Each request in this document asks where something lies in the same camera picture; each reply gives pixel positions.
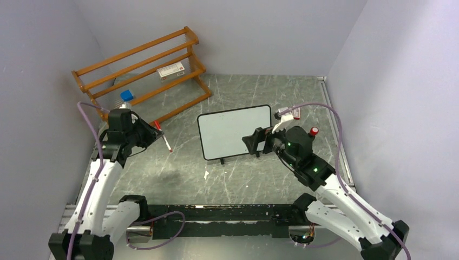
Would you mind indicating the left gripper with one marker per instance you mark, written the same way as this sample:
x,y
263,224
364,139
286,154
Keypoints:
x,y
151,133

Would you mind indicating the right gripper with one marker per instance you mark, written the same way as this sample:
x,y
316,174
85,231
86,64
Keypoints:
x,y
261,134

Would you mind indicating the red and white marker pen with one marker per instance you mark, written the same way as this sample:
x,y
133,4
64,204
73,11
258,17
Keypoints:
x,y
158,127

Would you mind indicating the small whiteboard with black frame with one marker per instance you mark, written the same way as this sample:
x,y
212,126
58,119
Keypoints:
x,y
221,132

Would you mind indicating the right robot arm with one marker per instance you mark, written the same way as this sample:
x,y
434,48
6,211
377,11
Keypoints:
x,y
373,234

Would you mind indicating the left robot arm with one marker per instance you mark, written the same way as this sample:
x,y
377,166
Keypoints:
x,y
89,234

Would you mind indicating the blue eraser on shelf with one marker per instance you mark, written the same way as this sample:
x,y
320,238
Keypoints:
x,y
127,95

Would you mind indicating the small red white box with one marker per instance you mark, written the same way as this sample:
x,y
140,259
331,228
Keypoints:
x,y
296,114

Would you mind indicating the wooden tiered shelf rack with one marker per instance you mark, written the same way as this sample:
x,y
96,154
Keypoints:
x,y
173,55

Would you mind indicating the red black stamp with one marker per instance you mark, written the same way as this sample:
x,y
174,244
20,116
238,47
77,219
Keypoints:
x,y
313,132

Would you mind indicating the white red box on shelf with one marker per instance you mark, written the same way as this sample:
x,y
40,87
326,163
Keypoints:
x,y
171,71

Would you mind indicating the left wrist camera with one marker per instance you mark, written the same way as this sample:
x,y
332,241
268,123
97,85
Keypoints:
x,y
125,105

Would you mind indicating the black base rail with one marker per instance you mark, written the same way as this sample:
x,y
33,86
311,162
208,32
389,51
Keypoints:
x,y
274,220

